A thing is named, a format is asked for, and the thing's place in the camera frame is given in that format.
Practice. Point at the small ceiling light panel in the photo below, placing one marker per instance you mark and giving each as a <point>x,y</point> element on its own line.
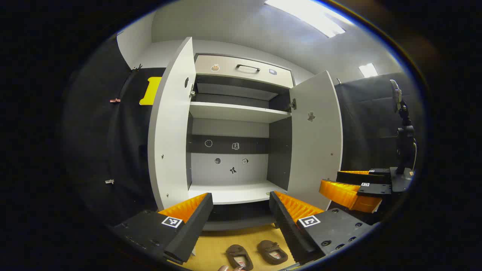
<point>368,70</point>

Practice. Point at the brown fuzzy shoe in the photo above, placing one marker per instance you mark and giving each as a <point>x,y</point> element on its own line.
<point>238,253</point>
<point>272,251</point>

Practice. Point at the large ceiling light panel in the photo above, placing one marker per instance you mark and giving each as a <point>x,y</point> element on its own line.
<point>305,15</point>

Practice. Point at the white cabinet door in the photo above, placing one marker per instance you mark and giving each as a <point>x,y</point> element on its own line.
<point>316,150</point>
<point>169,131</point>

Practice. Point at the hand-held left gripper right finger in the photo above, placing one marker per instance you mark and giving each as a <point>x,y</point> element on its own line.
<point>290,233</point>

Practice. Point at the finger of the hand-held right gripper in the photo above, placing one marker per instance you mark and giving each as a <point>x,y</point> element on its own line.
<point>357,177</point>
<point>372,190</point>

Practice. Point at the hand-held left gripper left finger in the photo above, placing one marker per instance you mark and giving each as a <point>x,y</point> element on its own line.
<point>192,229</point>

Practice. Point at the white shoe cabinet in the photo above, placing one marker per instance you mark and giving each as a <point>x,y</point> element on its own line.
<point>233,111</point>

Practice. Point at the white cabinet drawer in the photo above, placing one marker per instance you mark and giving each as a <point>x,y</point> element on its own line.
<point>226,67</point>

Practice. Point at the black cloth clip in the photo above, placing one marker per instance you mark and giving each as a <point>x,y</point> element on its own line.
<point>136,68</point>

